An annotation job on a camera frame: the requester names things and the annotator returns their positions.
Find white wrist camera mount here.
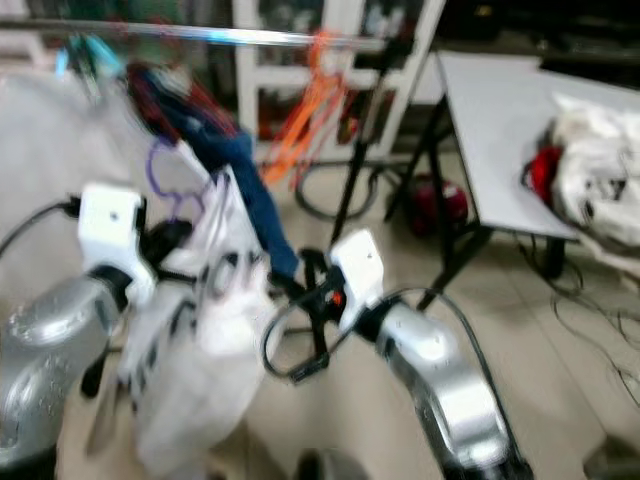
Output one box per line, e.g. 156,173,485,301
328,228,386,333
78,182,156,306

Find teal plastic hanger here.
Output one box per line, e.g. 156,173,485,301
60,35,126,86

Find purple plastic hanger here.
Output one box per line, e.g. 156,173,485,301
145,135,211,221

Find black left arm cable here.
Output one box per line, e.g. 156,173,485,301
0,198,83,256

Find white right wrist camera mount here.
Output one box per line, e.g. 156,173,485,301
328,228,386,333

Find white shirt black stripes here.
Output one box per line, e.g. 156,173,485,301
105,165,276,476

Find orange plastic hanger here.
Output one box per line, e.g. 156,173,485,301
260,30,346,186

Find blue denim jeans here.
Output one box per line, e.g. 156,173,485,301
125,62,301,281

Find dark red bag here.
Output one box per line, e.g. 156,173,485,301
405,175,471,236

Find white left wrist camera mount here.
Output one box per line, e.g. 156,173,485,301
78,182,156,306

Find black floor cable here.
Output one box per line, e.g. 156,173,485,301
530,250,640,391

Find grey folding table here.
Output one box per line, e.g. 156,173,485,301
420,50,640,281

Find white grey crumpled garment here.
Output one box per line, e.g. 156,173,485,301
548,92,640,276

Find small red garment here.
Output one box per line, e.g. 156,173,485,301
520,145,566,206

